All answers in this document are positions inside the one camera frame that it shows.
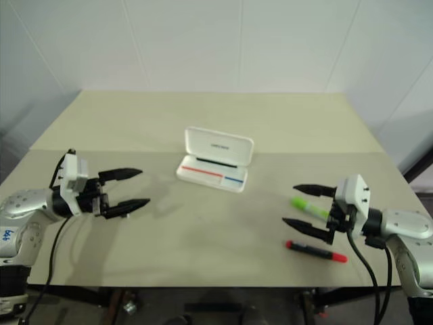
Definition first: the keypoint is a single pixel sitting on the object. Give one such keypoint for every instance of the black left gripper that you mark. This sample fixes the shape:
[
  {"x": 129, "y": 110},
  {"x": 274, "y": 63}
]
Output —
[{"x": 95, "y": 198}]

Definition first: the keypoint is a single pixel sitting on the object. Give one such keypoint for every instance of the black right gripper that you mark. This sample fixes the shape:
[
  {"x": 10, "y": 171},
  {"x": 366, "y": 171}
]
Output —
[{"x": 340, "y": 218}]

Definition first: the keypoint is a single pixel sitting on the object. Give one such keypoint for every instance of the green marker pen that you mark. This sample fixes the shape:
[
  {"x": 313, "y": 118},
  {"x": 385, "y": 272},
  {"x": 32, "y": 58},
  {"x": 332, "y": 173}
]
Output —
[{"x": 301, "y": 204}]

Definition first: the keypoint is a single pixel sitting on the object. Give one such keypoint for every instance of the black pen with red ends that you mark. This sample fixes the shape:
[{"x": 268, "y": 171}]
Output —
[{"x": 314, "y": 251}]

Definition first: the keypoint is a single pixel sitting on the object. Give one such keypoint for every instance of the white hinged pencil case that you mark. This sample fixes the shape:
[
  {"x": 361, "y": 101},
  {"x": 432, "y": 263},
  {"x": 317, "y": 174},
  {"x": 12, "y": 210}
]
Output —
[{"x": 216, "y": 145}]

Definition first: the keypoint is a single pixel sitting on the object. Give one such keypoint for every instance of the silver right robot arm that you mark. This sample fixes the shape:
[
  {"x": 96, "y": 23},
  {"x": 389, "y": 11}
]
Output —
[{"x": 406, "y": 225}]

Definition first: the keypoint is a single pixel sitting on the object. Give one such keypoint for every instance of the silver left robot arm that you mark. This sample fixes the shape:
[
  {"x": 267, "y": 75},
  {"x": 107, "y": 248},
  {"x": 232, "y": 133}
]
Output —
[{"x": 23, "y": 206}]

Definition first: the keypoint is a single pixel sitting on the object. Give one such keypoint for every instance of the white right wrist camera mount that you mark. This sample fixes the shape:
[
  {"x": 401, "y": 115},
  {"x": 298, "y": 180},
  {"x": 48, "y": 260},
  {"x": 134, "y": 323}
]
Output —
[{"x": 355, "y": 199}]

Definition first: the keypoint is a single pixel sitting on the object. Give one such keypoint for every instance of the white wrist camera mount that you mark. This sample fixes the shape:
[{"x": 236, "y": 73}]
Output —
[
  {"x": 70, "y": 172},
  {"x": 355, "y": 199}
]

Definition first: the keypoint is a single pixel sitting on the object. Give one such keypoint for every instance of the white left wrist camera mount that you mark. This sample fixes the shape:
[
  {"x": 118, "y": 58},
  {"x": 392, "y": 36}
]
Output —
[{"x": 70, "y": 172}]

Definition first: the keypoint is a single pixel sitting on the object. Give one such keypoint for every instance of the black side rack frame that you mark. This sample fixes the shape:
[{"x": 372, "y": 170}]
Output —
[{"x": 419, "y": 162}]

